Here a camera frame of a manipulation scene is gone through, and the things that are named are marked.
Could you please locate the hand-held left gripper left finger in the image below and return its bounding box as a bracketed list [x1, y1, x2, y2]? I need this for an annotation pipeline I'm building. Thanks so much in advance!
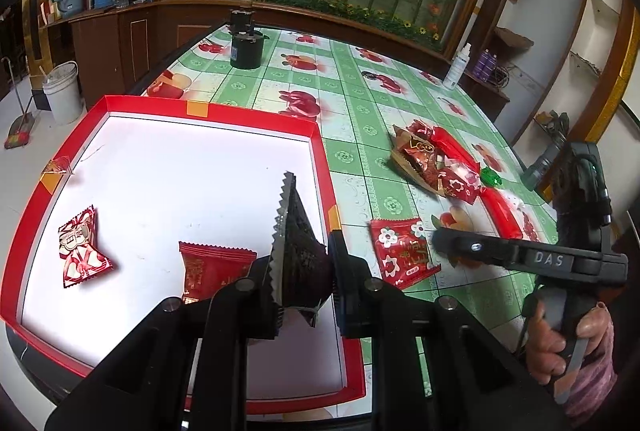
[45, 257, 283, 431]

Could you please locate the green checkered fruit tablecloth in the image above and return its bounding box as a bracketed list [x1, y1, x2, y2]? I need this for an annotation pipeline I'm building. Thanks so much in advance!
[140, 25, 566, 412]

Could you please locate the white spray bottle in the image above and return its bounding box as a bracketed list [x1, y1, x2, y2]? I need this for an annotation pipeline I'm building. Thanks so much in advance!
[442, 42, 473, 90]

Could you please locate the dark triangular snack packet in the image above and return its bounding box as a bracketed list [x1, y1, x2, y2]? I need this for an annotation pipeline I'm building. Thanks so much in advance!
[270, 171, 333, 327]

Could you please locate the wooden cabinet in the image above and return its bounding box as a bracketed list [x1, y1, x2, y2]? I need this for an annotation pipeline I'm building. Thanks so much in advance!
[69, 0, 241, 109]

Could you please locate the red box with white inside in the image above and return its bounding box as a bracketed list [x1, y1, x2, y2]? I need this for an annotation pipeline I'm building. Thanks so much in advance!
[0, 95, 368, 417]

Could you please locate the brown and gold snack packet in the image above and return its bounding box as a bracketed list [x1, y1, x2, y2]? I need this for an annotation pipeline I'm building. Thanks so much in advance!
[390, 124, 448, 194]

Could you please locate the red and white candy packet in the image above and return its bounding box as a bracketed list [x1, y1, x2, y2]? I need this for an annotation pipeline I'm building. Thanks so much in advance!
[57, 206, 113, 288]

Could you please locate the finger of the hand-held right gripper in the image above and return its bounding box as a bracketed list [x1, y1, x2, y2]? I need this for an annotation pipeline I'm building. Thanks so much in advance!
[431, 227, 528, 269]

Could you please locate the red flower snack packet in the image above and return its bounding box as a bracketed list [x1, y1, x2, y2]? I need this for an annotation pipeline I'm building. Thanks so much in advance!
[435, 166, 481, 204]
[369, 217, 442, 292]

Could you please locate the black round canister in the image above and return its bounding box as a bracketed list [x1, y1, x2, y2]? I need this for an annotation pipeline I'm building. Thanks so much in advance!
[230, 31, 266, 69]

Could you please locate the red sausage stick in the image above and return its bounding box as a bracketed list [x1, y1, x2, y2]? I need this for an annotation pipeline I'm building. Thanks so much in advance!
[431, 127, 481, 174]
[479, 186, 523, 239]

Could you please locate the broom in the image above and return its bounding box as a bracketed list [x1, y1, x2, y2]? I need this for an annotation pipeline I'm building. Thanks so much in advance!
[4, 58, 38, 149]

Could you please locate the white plastic bucket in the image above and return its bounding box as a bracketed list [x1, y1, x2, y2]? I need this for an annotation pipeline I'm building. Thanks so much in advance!
[41, 61, 83, 126]

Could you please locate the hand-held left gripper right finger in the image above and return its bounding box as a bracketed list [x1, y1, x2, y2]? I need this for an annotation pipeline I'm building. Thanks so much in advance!
[327, 231, 567, 431]

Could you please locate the red packet with gold print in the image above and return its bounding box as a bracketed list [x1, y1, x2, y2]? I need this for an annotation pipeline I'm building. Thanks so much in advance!
[178, 241, 257, 304]

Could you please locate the person's right hand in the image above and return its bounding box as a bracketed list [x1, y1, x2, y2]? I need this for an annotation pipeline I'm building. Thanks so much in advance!
[525, 298, 614, 385]

